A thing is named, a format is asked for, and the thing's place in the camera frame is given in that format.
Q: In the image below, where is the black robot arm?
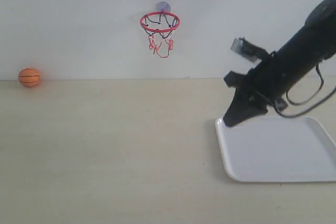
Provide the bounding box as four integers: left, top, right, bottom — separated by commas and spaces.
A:
223, 0, 335, 127

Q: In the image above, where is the white plastic tray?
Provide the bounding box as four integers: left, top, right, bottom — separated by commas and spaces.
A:
215, 116, 335, 183

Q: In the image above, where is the black cable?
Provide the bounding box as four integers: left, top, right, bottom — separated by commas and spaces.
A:
272, 63, 336, 119

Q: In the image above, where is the small orange basketball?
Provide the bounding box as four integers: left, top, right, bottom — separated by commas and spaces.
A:
18, 68, 40, 87

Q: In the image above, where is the red basketball hoop with net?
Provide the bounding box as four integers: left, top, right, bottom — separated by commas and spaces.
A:
140, 11, 181, 59

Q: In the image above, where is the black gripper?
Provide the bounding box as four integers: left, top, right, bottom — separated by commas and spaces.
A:
223, 58, 288, 127

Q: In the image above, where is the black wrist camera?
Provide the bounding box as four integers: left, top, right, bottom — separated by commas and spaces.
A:
230, 38, 270, 63

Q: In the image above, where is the clear suction cup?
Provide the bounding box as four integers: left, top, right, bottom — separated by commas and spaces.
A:
155, 1, 171, 13

